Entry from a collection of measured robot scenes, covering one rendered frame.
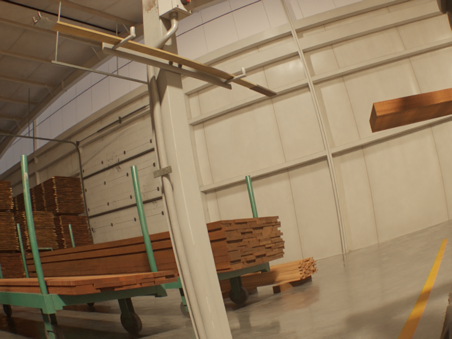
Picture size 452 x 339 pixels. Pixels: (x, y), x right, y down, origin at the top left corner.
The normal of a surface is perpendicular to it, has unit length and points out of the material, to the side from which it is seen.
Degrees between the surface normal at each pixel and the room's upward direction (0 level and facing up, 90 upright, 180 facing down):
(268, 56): 90
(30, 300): 90
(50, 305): 90
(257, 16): 90
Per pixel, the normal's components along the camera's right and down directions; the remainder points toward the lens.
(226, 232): 0.83, -0.25
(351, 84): -0.54, -0.10
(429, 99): -0.22, -0.14
